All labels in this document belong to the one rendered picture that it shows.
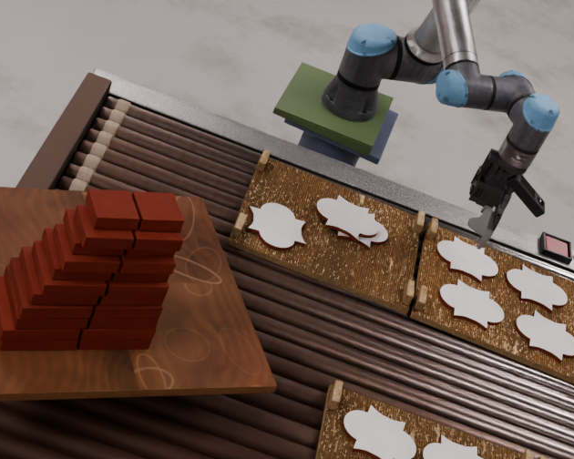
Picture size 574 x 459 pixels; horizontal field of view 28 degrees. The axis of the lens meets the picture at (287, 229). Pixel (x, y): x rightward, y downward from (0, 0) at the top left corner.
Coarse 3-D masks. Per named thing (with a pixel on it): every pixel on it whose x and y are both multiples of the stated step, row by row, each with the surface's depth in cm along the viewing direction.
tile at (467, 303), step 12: (444, 288) 251; (456, 288) 252; (468, 288) 254; (444, 300) 247; (456, 300) 249; (468, 300) 250; (480, 300) 252; (492, 300) 253; (456, 312) 245; (468, 312) 247; (480, 312) 248; (492, 312) 250; (480, 324) 245; (492, 324) 248
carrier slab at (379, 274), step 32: (256, 192) 256; (288, 192) 260; (320, 192) 265; (352, 192) 269; (320, 224) 255; (384, 224) 263; (288, 256) 242; (320, 256) 246; (352, 256) 250; (384, 256) 254; (352, 288) 242; (384, 288) 245
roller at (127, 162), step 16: (96, 144) 252; (112, 160) 252; (128, 160) 252; (160, 176) 253; (176, 176) 254; (192, 192) 253; (208, 192) 253; (224, 192) 255; (240, 208) 254; (416, 272) 257
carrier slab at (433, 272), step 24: (432, 240) 265; (432, 264) 258; (504, 264) 267; (528, 264) 271; (432, 288) 251; (480, 288) 257; (504, 288) 260; (432, 312) 244; (504, 312) 253; (528, 312) 256; (552, 312) 259; (456, 336) 243; (480, 336) 244; (504, 336) 246; (528, 360) 243; (552, 360) 246
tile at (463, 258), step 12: (444, 240) 265; (456, 240) 266; (444, 252) 261; (456, 252) 263; (468, 252) 264; (480, 252) 266; (456, 264) 259; (468, 264) 261; (480, 264) 262; (492, 264) 264; (468, 276) 259; (480, 276) 259; (492, 276) 261
